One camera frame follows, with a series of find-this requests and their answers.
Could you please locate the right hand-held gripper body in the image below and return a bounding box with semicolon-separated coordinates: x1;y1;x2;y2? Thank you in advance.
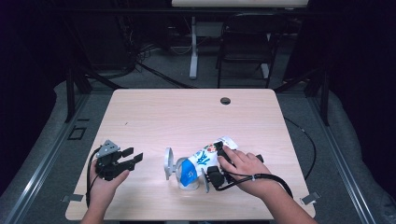
201;165;234;194

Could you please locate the aluminium floor rail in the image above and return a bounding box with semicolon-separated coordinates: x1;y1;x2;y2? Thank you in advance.
306;96;377;224
3;92;92;224

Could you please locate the person's left hand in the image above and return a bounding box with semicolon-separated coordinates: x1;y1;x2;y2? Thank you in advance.
87;169;131;213

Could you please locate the right hand-held gripper cable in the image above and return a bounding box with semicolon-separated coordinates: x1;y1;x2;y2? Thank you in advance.
216;173;294;199

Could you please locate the black folding chair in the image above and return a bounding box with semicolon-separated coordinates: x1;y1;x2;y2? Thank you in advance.
216;12;288;89

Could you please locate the grey tape strip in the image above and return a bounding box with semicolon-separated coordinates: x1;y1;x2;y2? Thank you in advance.
61;193;84;203
300;191;321;205

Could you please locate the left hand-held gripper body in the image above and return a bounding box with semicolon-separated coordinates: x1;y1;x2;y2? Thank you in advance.
94;139;132;182

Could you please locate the left hand-held gripper cable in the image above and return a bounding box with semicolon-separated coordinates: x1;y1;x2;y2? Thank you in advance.
85;147;104;208

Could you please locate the black floor cable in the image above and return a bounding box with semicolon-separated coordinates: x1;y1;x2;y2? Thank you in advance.
283;116;318;181

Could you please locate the tangle of floor cables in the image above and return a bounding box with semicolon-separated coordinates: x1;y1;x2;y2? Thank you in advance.
130;36;194;90

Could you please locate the hand-held gripper cable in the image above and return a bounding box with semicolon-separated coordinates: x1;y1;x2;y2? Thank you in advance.
216;173;294;199
85;147;104;208

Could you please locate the person's right hand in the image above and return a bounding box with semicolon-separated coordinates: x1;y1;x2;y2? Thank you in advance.
218;145;281;199

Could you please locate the white and blue pouch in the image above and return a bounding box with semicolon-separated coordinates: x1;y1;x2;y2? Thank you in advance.
180;135;239;188

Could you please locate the black metal frame post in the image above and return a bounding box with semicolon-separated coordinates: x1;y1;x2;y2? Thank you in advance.
274;68;331;127
64;66;92;124

